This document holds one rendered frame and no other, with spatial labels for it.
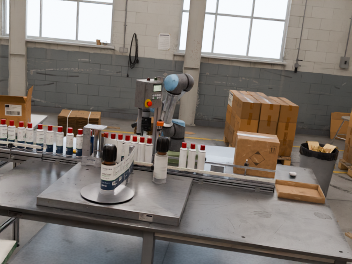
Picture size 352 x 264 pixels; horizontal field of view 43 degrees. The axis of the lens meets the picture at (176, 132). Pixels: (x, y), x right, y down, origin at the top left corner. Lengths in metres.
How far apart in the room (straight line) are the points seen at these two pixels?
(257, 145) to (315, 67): 5.80
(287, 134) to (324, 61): 2.72
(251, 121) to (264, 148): 3.21
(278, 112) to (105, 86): 3.54
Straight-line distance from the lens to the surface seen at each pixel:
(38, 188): 2.88
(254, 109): 6.46
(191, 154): 3.10
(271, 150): 3.30
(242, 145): 3.28
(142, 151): 3.15
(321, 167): 5.39
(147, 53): 8.50
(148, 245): 2.48
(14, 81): 8.94
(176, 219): 2.44
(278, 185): 3.29
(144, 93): 3.08
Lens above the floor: 1.88
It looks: 14 degrees down
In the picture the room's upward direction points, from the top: 5 degrees clockwise
